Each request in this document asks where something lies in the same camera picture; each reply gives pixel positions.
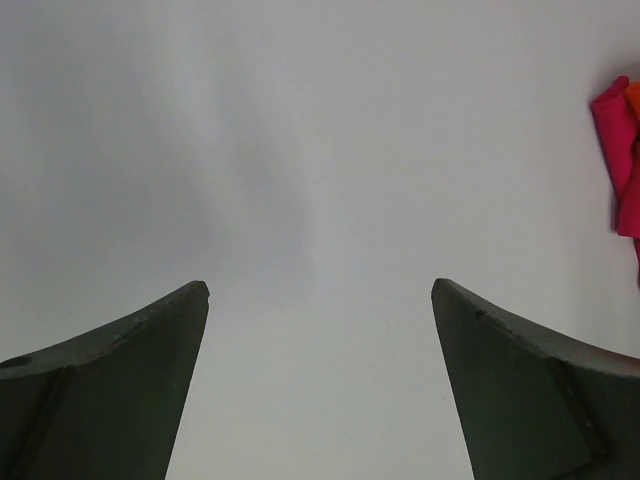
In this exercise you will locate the orange t shirt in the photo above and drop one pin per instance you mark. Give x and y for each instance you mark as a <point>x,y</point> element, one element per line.
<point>632,93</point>

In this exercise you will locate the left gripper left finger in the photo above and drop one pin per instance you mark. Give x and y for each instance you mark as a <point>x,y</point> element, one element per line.
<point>106,404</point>

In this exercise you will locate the folded magenta t shirt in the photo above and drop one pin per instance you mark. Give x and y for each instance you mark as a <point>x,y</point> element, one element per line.
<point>616,128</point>

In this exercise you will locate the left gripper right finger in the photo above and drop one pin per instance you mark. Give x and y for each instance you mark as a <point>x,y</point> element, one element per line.
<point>534,403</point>

